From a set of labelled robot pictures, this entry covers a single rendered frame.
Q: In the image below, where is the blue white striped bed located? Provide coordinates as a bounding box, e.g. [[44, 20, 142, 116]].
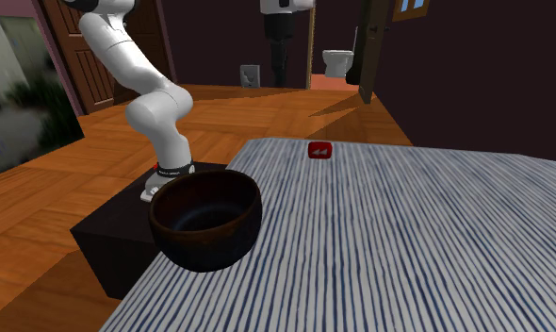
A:
[[98, 137, 556, 332]]

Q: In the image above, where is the dark brown bowl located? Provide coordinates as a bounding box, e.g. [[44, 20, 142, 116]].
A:
[[147, 169, 264, 274]]

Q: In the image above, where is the wood framed blue picture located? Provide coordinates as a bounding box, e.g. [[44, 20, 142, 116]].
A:
[[391, 0, 432, 23]]

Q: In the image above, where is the brown panelled door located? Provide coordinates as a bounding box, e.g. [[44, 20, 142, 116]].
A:
[[39, 0, 178, 115]]

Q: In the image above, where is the large window with greenery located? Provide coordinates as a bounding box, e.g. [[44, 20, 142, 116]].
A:
[[0, 14, 85, 180]]

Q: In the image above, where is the small grey wall box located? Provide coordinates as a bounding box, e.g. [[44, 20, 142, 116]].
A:
[[238, 63, 262, 89]]

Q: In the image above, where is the white toilet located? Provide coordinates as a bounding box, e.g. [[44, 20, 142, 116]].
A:
[[321, 26, 360, 79]]

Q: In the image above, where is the red cube with arrows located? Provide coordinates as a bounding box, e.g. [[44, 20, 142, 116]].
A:
[[306, 141, 334, 160]]

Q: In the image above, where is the dark open door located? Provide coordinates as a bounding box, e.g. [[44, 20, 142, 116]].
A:
[[345, 0, 395, 106]]

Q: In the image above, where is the black robot stand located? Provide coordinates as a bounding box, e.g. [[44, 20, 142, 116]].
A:
[[69, 160, 230, 301]]

